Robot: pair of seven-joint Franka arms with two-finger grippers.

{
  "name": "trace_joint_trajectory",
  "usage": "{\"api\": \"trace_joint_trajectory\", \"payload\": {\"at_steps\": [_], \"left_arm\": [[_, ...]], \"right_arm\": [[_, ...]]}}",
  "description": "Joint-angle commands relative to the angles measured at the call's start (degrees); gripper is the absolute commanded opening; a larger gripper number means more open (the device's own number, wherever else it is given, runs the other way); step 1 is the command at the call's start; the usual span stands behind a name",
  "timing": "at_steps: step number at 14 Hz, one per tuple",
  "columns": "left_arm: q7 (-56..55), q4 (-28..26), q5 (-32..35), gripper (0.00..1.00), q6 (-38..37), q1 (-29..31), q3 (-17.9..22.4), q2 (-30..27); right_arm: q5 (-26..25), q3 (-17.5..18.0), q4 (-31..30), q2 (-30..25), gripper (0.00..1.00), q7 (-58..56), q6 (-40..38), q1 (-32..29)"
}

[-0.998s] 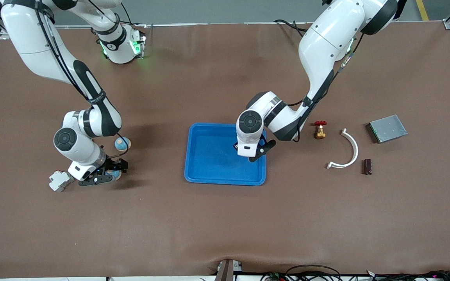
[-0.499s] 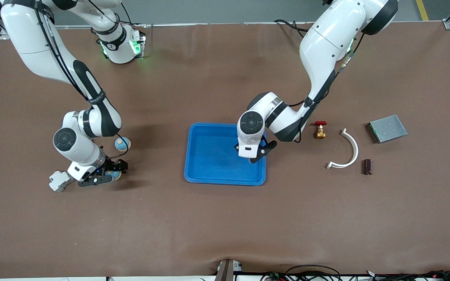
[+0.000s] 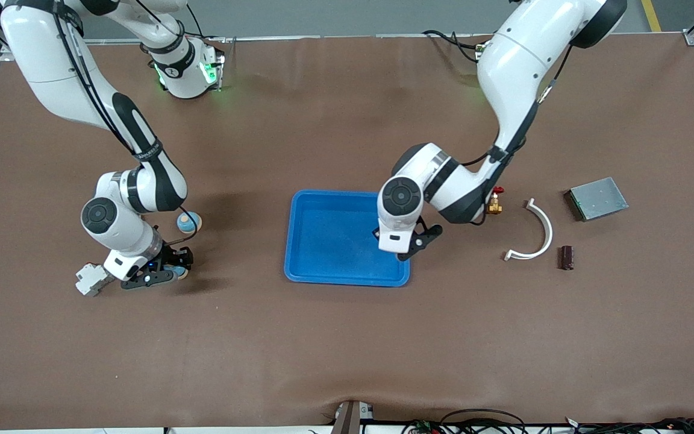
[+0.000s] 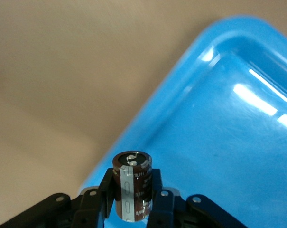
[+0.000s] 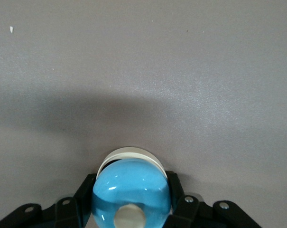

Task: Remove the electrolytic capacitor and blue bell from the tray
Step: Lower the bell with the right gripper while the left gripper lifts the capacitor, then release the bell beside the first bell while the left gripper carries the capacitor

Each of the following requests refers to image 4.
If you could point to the blue plastic tray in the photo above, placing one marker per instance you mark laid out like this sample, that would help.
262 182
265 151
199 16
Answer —
216 130

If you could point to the small dark striped capacitor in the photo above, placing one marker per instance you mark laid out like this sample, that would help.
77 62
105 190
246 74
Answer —
138 190

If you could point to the brown table cover mat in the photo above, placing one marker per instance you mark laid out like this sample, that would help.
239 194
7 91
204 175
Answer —
50 83

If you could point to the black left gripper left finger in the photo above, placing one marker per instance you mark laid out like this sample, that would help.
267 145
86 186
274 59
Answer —
91 209

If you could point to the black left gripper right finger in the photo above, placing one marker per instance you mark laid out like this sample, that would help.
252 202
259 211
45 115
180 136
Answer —
167 209

